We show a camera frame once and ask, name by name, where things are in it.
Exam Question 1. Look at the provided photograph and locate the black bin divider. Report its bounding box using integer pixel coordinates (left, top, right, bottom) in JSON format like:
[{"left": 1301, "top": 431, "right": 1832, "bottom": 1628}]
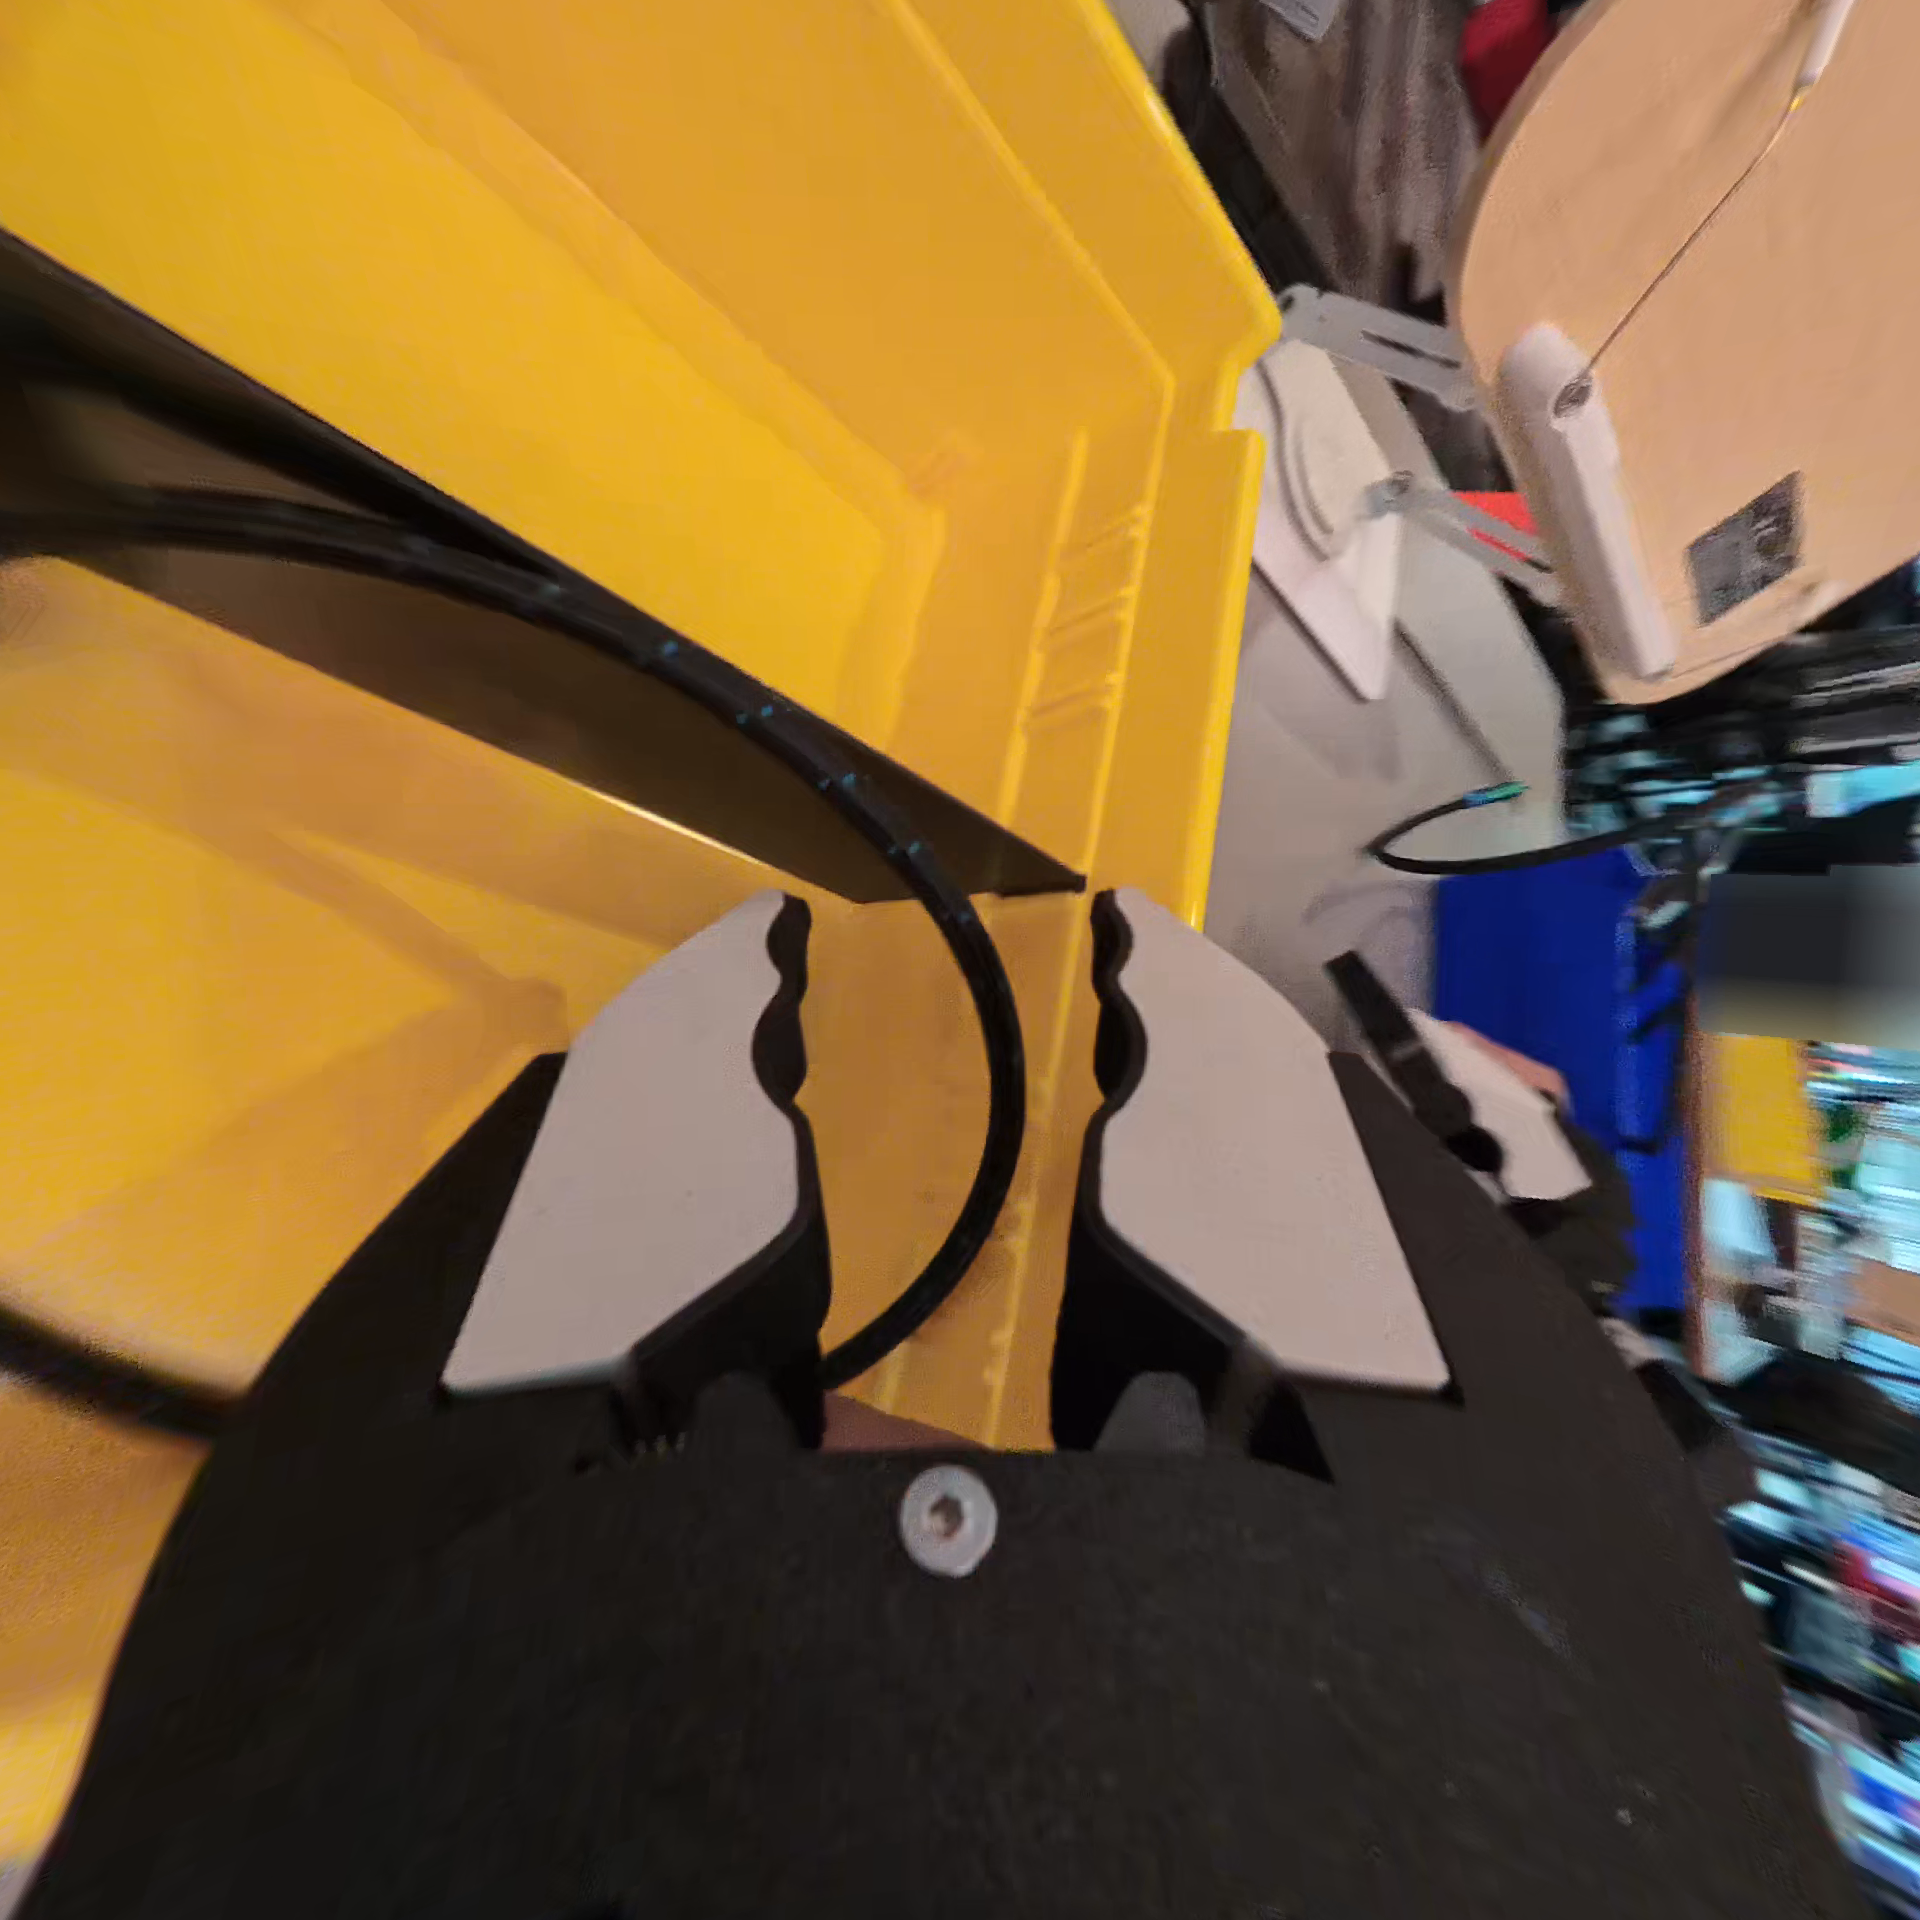
[{"left": 0, "top": 224, "right": 1089, "bottom": 906}]

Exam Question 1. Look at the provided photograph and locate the thin black cable teal plug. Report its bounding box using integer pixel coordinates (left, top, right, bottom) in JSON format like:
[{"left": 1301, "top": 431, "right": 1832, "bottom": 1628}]
[{"left": 1362, "top": 776, "right": 1699, "bottom": 883}]

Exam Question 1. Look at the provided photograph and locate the large yellow plastic bin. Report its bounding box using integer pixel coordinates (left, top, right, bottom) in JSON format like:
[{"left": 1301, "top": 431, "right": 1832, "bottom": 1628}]
[{"left": 0, "top": 0, "right": 1284, "bottom": 1878}]

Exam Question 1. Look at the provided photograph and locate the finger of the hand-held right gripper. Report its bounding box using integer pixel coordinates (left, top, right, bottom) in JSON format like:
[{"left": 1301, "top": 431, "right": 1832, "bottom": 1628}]
[{"left": 1324, "top": 948, "right": 1597, "bottom": 1207}]

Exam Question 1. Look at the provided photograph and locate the blue plastic bin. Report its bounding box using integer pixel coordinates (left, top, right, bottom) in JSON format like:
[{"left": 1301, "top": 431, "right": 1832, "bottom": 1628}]
[{"left": 1428, "top": 845, "right": 1701, "bottom": 1327}]

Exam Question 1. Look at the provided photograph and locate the black label plate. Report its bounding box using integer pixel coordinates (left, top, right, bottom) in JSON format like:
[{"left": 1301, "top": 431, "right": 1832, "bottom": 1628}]
[{"left": 1685, "top": 468, "right": 1812, "bottom": 628}]

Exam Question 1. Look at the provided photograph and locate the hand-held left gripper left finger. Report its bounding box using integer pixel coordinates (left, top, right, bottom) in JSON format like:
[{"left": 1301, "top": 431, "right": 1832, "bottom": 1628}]
[{"left": 439, "top": 891, "right": 832, "bottom": 1420}]

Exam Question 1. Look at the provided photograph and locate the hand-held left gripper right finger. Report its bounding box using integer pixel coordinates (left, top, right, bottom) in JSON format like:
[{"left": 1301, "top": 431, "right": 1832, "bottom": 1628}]
[{"left": 1065, "top": 889, "right": 1454, "bottom": 1420}]

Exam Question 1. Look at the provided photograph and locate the black hdmi cable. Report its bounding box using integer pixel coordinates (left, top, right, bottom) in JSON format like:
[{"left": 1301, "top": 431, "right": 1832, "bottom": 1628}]
[{"left": 0, "top": 482, "right": 1032, "bottom": 1443}]

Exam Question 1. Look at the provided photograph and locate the white board stand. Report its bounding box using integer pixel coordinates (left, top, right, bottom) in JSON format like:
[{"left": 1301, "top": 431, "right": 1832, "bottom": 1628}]
[{"left": 1230, "top": 283, "right": 1571, "bottom": 705}]

